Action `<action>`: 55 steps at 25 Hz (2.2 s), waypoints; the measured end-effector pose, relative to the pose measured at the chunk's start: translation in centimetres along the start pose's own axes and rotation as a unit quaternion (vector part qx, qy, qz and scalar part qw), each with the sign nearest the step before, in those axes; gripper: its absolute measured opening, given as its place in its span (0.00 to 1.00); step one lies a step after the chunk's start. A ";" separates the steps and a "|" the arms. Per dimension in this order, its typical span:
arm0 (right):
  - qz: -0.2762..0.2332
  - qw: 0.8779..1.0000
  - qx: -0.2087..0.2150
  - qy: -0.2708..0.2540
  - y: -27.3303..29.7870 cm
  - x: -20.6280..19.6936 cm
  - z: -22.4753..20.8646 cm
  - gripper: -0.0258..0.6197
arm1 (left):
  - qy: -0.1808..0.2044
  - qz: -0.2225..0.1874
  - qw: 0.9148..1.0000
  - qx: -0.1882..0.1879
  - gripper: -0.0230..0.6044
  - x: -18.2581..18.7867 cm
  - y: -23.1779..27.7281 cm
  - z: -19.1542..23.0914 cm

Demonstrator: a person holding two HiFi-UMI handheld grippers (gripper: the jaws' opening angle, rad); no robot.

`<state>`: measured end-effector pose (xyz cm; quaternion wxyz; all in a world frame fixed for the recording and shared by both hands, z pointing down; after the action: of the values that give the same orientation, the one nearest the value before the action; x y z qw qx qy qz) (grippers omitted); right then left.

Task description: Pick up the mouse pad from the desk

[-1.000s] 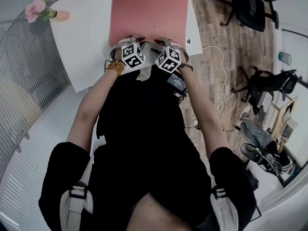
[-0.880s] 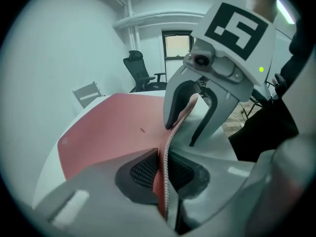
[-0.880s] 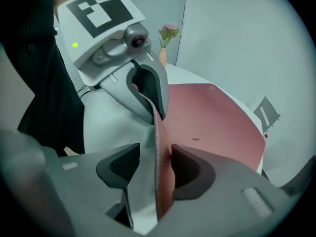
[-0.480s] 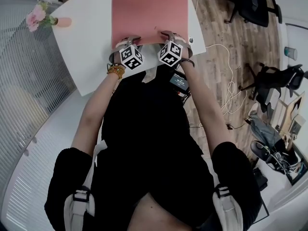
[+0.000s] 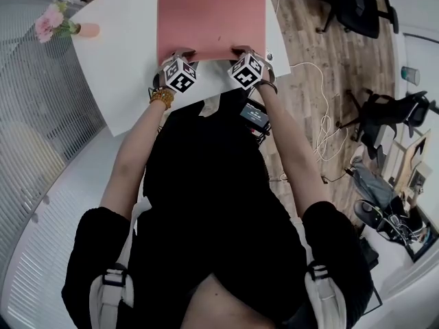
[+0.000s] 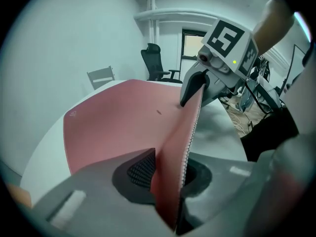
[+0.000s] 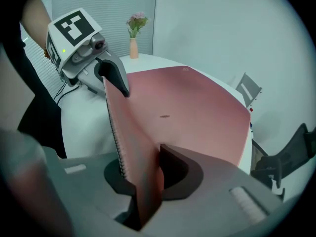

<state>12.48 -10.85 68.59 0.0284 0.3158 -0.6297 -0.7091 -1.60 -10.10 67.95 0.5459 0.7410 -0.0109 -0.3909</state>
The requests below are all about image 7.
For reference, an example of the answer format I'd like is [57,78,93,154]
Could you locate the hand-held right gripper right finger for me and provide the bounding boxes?
[142,143,283,237]

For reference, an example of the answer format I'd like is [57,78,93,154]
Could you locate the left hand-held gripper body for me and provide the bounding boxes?
[46,7,109,88]

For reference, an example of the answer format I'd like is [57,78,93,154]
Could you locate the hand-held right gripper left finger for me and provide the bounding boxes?
[41,146,143,237]

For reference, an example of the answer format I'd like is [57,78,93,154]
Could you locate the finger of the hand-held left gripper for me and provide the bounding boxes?
[78,69,107,98]
[93,49,131,98]

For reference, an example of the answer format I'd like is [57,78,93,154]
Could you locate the pink mouse pad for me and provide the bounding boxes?
[103,65,252,230]

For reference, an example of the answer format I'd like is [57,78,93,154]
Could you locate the person's left forearm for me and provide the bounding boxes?
[21,0,54,57]

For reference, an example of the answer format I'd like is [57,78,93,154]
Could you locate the white desk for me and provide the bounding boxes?
[58,53,253,175]

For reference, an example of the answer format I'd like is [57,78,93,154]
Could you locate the peach ceramic vase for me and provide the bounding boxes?
[129,38,140,60]

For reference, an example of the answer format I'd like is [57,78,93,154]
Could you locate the white window blinds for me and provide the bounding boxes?
[20,22,65,102]

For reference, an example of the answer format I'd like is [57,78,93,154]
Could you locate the pink flower bouquet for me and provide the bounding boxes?
[126,11,150,39]

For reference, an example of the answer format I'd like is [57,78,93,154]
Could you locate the person's black clothing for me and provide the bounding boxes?
[0,21,68,159]

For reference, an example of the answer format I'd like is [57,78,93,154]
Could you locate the dark flat panel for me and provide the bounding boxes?
[250,139,269,173]

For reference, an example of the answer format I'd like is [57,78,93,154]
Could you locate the black office chair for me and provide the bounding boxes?
[250,122,316,202]

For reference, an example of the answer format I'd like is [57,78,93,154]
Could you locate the grey panel stand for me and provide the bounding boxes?
[235,72,263,109]

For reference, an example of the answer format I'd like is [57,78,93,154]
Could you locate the black cable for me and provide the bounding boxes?
[53,81,80,105]

